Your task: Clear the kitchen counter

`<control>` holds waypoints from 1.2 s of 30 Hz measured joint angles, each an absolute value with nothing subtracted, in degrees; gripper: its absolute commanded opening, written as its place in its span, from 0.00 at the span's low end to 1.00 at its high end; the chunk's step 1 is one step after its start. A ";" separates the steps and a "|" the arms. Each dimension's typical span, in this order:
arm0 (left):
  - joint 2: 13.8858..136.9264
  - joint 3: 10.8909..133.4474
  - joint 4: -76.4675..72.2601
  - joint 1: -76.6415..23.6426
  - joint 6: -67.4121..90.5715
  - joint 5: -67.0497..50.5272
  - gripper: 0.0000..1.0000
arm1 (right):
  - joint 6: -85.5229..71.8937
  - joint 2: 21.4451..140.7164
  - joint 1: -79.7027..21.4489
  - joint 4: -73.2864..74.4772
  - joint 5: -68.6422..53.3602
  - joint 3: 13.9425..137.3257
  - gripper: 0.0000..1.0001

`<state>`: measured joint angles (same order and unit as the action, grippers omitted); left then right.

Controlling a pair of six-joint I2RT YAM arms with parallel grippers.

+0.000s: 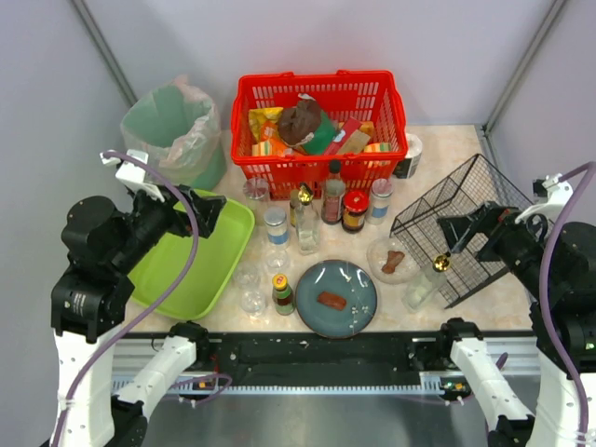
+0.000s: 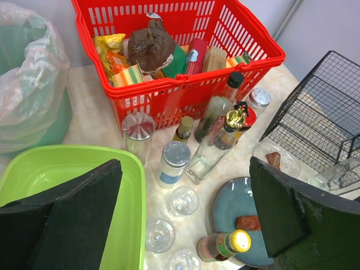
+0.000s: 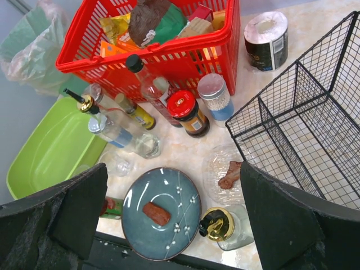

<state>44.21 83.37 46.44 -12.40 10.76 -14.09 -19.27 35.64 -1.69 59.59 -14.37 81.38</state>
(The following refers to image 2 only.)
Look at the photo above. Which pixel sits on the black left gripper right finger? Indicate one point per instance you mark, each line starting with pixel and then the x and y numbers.
pixel 303 226

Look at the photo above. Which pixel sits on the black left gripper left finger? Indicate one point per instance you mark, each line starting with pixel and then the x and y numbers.
pixel 63 227

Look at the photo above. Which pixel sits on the yellow cap sauce bottle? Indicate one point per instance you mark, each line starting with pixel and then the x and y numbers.
pixel 219 247

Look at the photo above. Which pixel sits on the clear bottle with gold pourer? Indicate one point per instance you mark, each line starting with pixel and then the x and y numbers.
pixel 217 143

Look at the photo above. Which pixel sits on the red lid sauce jar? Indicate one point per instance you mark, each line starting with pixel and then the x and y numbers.
pixel 250 118

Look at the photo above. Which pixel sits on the dark vinegar bottle black cap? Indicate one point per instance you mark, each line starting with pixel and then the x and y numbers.
pixel 219 104

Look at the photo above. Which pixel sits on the brown meat piece on plate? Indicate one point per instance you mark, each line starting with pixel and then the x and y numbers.
pixel 248 223

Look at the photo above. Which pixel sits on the clear glass oval dish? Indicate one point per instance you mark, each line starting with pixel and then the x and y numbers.
pixel 289 164

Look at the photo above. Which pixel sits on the lime green plastic tray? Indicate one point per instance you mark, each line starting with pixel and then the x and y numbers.
pixel 40 168

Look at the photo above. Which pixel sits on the brown rib bone piece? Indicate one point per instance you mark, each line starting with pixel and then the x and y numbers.
pixel 274 159

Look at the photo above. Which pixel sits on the blue ceramic plate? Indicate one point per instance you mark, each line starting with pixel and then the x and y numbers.
pixel 235 199

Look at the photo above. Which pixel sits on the small clear glass cup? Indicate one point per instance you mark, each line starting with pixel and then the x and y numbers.
pixel 160 236
pixel 184 201
pixel 183 260

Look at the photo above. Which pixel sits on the tall clear jar foil lid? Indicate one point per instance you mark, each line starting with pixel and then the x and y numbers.
pixel 138 129

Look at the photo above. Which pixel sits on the green bin with plastic liner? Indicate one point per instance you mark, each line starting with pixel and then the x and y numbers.
pixel 35 105

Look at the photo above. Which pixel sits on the silver lid jar blue label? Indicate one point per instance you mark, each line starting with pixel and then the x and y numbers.
pixel 174 160

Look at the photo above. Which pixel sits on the silver lid jar right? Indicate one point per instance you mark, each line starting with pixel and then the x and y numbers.
pixel 258 99

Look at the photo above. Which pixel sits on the small beige cap bottle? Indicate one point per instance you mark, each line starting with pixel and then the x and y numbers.
pixel 183 132

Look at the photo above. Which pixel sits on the striped sponge left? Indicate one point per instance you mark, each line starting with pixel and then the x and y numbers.
pixel 128 76

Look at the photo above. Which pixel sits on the striped sponge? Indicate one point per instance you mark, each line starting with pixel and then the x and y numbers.
pixel 128 76
pixel 234 61

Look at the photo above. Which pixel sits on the orange snack packet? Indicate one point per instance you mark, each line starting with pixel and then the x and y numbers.
pixel 117 62

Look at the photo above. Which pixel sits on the striped sponge right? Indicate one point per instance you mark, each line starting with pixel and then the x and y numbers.
pixel 234 61

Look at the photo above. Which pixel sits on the yellow snack packet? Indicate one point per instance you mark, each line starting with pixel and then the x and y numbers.
pixel 104 44

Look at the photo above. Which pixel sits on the green snack bag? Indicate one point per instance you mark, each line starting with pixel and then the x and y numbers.
pixel 177 65

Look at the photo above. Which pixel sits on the brown paper bag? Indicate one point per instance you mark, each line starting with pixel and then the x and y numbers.
pixel 151 48

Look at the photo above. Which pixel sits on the red carton box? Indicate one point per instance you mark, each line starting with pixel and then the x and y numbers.
pixel 195 57

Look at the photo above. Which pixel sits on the red plastic shopping basket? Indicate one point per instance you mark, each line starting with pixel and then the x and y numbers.
pixel 227 25

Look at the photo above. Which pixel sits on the black wire rack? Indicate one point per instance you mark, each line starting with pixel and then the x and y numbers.
pixel 319 121

